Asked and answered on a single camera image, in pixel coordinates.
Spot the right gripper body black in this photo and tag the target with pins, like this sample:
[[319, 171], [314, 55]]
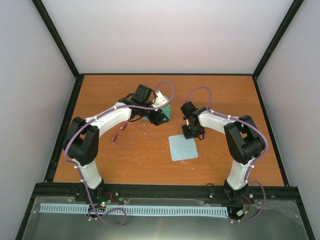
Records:
[[193, 132]]

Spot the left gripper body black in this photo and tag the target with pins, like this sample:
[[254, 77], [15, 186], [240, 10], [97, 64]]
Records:
[[152, 118]]

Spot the grey felt glasses case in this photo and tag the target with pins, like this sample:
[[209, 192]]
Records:
[[166, 110]]

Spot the light blue cleaning cloth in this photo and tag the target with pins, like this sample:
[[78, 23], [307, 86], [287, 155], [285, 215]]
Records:
[[182, 149]]

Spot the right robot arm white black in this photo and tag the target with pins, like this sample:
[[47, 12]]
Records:
[[244, 141]]

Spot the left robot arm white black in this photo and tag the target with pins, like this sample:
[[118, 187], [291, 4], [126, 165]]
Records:
[[81, 143]]

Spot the pink sunglasses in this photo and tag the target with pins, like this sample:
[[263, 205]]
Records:
[[129, 137]]

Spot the metal front plate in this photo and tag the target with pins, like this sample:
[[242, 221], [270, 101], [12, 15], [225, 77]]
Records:
[[274, 220]]

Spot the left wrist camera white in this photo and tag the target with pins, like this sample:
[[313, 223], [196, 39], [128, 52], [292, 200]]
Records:
[[160, 100]]

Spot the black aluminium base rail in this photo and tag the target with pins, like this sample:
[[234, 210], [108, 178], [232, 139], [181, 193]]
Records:
[[208, 194]]

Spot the light blue slotted cable duct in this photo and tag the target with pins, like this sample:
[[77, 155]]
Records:
[[140, 210]]

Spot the black frame post left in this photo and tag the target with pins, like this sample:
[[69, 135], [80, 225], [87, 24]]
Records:
[[48, 22]]

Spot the black frame post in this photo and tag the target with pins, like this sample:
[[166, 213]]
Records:
[[281, 30], [48, 22]]

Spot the black frame post right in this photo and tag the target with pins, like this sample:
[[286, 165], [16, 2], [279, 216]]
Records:
[[281, 30]]

